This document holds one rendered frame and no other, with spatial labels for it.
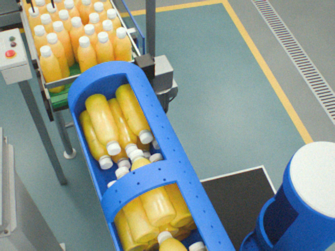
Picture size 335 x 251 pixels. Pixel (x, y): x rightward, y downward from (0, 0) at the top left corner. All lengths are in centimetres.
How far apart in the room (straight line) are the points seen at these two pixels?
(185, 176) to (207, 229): 15
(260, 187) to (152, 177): 135
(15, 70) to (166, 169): 77
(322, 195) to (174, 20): 242
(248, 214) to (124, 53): 114
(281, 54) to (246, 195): 143
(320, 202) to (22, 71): 114
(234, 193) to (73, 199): 95
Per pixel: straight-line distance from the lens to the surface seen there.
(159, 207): 95
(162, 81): 174
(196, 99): 274
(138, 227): 100
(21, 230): 136
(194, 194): 97
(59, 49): 155
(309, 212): 126
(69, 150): 243
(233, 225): 211
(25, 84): 168
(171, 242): 98
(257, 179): 227
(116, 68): 120
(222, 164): 244
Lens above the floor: 208
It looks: 53 degrees down
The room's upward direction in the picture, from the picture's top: 2 degrees clockwise
